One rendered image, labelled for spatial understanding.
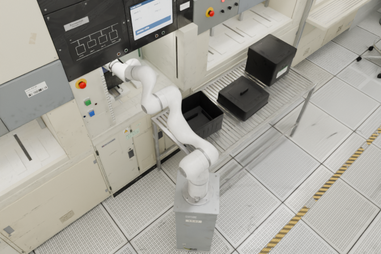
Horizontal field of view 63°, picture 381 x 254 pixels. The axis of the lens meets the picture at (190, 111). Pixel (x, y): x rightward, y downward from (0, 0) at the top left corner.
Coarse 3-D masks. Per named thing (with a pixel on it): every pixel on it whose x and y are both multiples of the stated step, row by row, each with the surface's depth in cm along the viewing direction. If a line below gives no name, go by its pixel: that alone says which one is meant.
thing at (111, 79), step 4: (120, 60) 219; (108, 72) 212; (104, 76) 212; (108, 76) 215; (112, 76) 218; (116, 76) 221; (108, 80) 218; (112, 80) 221; (116, 80) 224; (120, 80) 226; (108, 84) 221; (112, 84) 224; (116, 84) 227; (108, 88) 224
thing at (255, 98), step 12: (228, 84) 244; (240, 84) 244; (252, 84) 244; (228, 96) 236; (240, 96) 236; (252, 96) 236; (264, 96) 236; (228, 108) 239; (240, 108) 228; (252, 108) 229
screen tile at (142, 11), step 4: (144, 8) 170; (136, 12) 168; (140, 12) 170; (144, 12) 172; (148, 12) 174; (136, 16) 170; (148, 16) 176; (140, 20) 173; (144, 20) 175; (148, 20) 177; (152, 20) 179; (136, 24) 173; (140, 24) 175; (144, 24) 177
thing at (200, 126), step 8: (192, 96) 228; (200, 96) 234; (184, 104) 228; (192, 104) 235; (200, 104) 240; (208, 104) 229; (184, 112) 235; (192, 112) 237; (200, 112) 237; (208, 112) 235; (216, 112) 224; (192, 120) 232; (200, 120) 232; (208, 120) 232; (216, 120) 214; (192, 128) 227; (200, 128) 208; (208, 128) 215; (216, 128) 222; (200, 136) 216; (208, 136) 223
